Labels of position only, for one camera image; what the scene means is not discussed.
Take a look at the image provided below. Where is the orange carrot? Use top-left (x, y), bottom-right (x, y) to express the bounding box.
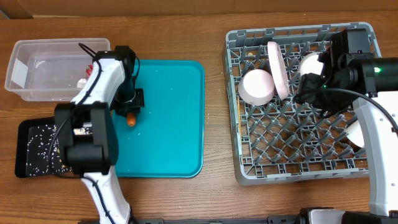
top-left (126, 113), bottom-right (136, 127)

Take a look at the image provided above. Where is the white bowl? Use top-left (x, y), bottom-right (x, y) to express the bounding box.
top-left (298, 52), bottom-right (323, 83)

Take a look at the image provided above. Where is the large pink plate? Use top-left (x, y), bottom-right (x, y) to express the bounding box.
top-left (267, 41), bottom-right (289, 100)

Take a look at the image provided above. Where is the red snack wrapper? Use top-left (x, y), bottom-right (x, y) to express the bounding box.
top-left (86, 65), bottom-right (93, 78)

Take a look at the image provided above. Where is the white paper cup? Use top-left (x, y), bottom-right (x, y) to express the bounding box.
top-left (346, 120), bottom-right (364, 148)

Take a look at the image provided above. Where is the pile of rice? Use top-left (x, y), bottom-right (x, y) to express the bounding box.
top-left (25, 124), bottom-right (72, 177)

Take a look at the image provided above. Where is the wooden chopstick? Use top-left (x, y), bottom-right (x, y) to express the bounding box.
top-left (236, 96), bottom-right (241, 135)

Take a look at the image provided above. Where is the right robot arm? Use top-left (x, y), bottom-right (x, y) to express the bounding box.
top-left (294, 29), bottom-right (397, 223)

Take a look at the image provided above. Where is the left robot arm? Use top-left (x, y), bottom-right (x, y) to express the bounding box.
top-left (52, 43), bottom-right (144, 223)

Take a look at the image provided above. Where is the crumpled white tissue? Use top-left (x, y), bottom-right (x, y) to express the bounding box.
top-left (76, 78), bottom-right (87, 88)

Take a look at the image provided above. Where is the teal serving tray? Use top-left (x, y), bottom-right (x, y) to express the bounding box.
top-left (113, 60), bottom-right (205, 178)

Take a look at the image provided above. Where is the grey dish rack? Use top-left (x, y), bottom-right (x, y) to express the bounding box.
top-left (224, 22), bottom-right (381, 185)

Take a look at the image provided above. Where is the clear plastic bin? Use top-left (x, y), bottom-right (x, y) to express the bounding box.
top-left (4, 38), bottom-right (111, 101)

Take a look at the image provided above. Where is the black tray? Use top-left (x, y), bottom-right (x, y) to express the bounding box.
top-left (14, 117), bottom-right (72, 178)

